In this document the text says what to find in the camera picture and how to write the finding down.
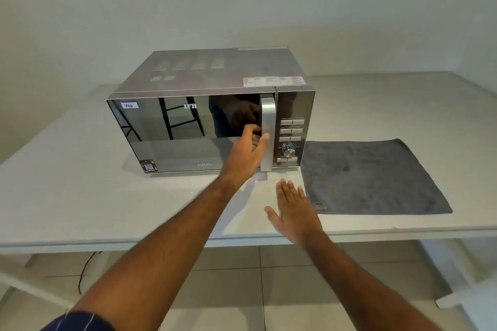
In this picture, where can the grey microfibre cloth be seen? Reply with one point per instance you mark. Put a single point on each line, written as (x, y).
(369, 175)

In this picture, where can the person's left forearm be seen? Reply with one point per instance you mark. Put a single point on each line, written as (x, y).
(163, 253)

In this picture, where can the white warning label strip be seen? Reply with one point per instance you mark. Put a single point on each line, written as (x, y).
(271, 81)

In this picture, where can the person's right forearm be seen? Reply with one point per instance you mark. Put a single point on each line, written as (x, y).
(349, 284)

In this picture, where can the dark blue striped sleeve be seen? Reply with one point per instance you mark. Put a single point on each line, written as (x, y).
(73, 323)

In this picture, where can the white table leg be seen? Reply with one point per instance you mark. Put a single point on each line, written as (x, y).
(454, 272)
(35, 284)

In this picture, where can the person's right hand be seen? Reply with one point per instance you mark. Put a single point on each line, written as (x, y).
(298, 218)

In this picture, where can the small white label sticker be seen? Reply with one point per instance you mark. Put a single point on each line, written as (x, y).
(129, 105)

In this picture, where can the person's left thumb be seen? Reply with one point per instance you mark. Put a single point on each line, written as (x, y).
(262, 142)

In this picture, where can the silver microwave oven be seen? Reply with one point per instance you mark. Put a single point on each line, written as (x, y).
(217, 71)

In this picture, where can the person's right thumb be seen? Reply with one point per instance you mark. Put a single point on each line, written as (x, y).
(272, 216)

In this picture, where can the silver microwave control knob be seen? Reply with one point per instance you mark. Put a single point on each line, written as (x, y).
(289, 150)

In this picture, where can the colourful rating sticker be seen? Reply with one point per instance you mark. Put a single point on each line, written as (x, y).
(148, 166)

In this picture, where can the person's left hand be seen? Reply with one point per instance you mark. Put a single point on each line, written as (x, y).
(240, 160)

